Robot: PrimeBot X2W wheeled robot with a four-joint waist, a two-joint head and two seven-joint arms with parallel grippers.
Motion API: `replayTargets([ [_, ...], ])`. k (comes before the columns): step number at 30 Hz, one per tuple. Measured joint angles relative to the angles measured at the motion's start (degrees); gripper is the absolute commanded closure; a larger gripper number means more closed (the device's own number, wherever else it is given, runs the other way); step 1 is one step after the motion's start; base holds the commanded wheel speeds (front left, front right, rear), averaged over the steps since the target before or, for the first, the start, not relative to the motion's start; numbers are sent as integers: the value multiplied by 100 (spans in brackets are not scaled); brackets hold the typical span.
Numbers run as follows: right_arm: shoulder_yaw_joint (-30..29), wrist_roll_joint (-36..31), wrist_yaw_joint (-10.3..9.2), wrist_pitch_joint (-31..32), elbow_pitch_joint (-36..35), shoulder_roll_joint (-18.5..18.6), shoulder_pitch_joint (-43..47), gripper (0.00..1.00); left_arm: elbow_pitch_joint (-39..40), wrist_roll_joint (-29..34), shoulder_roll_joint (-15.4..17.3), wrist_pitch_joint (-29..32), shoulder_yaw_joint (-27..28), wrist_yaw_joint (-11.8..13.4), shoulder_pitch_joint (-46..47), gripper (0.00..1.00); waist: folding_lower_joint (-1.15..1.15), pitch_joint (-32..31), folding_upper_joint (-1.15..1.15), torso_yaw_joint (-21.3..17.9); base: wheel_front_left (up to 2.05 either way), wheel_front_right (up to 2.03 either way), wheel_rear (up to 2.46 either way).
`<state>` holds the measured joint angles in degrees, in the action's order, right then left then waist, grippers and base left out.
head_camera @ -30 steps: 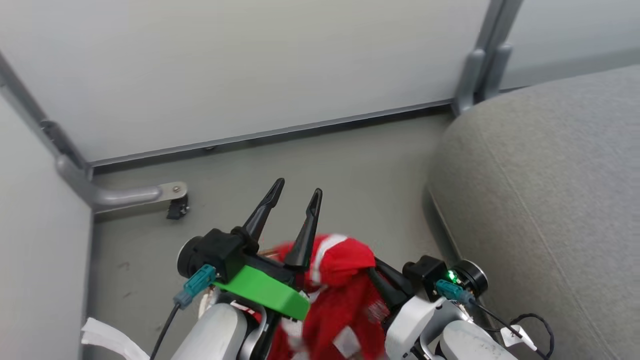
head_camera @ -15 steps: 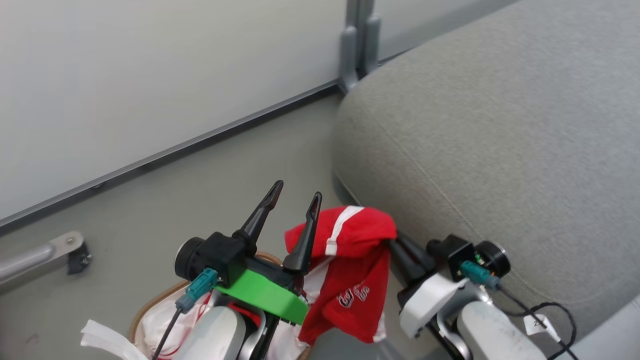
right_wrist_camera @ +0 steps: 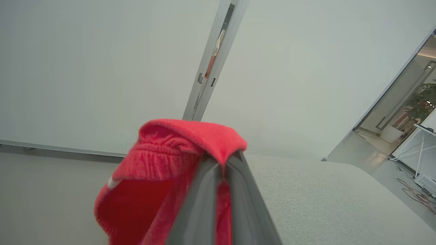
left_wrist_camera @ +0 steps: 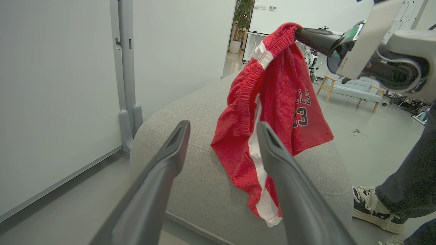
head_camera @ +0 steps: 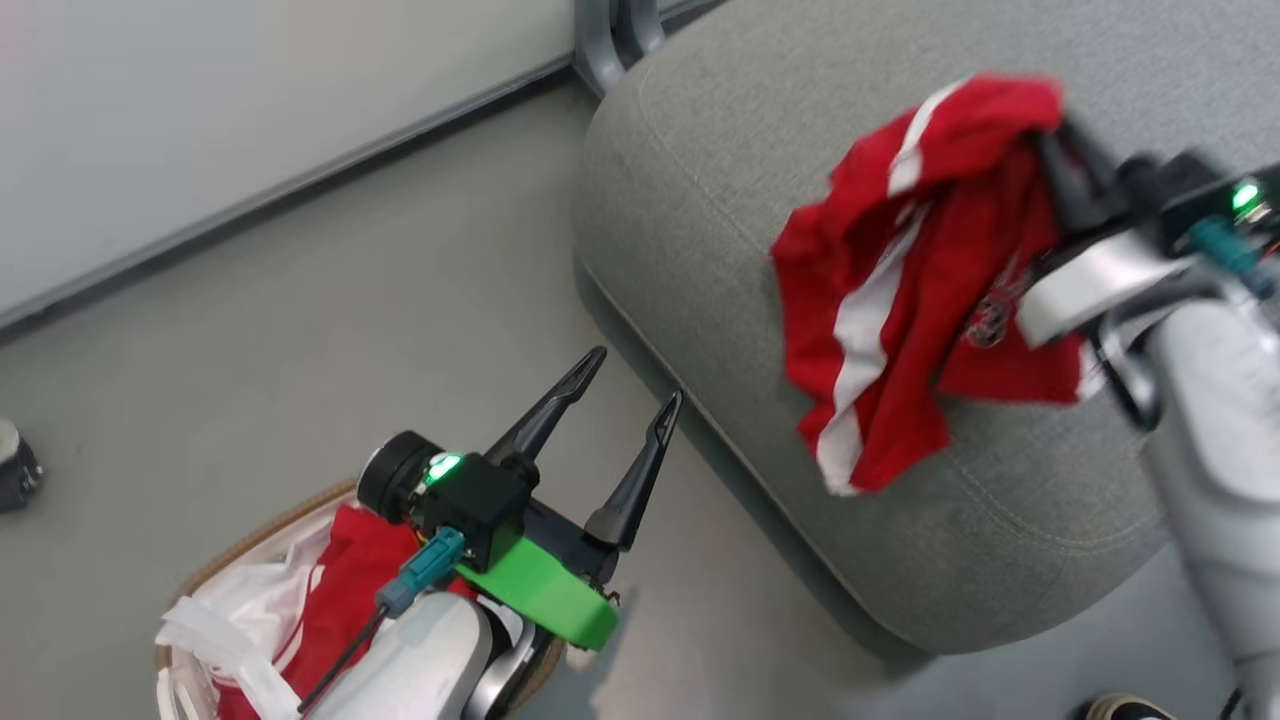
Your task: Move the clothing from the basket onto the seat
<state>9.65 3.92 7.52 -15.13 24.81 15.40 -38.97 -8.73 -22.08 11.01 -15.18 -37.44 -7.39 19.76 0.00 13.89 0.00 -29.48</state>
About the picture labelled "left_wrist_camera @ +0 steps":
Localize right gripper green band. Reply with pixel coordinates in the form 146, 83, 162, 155
295, 20, 430, 94

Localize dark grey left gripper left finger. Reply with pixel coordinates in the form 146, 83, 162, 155
89, 120, 191, 245

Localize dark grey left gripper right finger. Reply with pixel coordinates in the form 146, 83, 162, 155
256, 121, 357, 245

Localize red basketball shorts white stripe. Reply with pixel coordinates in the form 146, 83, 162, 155
211, 22, 334, 228

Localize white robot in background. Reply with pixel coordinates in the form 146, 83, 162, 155
301, 44, 321, 83

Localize grey fabric sofa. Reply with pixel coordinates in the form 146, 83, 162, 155
129, 70, 354, 245

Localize white table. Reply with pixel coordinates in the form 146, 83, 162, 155
243, 31, 269, 64

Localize wooden bench grey cushion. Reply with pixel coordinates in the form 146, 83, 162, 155
316, 74, 386, 114

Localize potted green plant white pot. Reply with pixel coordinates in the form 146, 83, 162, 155
229, 0, 255, 54

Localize black white sneaker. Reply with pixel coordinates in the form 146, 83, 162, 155
352, 185, 408, 234
377, 235, 404, 245

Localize person leg dark jeans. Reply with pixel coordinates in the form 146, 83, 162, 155
403, 218, 436, 245
375, 100, 436, 219

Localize blue white equipment base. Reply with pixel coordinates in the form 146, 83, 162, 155
411, 105, 431, 126

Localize white wrist camera plate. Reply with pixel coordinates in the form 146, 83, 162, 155
337, 0, 406, 81

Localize grey partition stand post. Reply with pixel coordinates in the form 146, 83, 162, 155
110, 0, 143, 153

